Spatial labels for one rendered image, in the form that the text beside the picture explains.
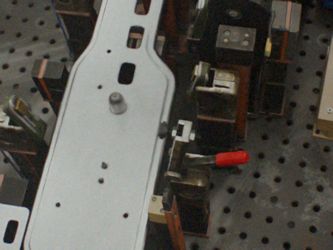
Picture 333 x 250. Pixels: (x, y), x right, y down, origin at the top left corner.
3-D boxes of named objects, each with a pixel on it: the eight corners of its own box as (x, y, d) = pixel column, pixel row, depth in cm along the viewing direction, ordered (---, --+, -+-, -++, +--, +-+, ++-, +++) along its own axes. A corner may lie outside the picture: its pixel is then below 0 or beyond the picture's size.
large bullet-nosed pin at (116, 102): (113, 102, 128) (108, 87, 122) (128, 104, 128) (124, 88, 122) (110, 116, 127) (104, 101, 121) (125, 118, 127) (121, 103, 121)
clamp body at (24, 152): (30, 156, 156) (-17, 90, 125) (75, 163, 154) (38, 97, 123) (20, 190, 153) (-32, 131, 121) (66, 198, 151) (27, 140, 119)
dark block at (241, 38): (220, 120, 156) (219, 23, 118) (248, 124, 155) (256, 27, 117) (216, 138, 154) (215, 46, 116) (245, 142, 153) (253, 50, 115)
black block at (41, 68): (58, 111, 161) (27, 50, 134) (99, 116, 159) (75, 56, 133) (50, 140, 158) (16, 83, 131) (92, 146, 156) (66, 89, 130)
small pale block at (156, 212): (166, 246, 144) (150, 193, 111) (182, 248, 143) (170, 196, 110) (163, 261, 143) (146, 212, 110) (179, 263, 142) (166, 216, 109)
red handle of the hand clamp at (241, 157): (169, 151, 114) (245, 142, 104) (177, 156, 115) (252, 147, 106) (165, 173, 112) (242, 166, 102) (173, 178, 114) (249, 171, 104)
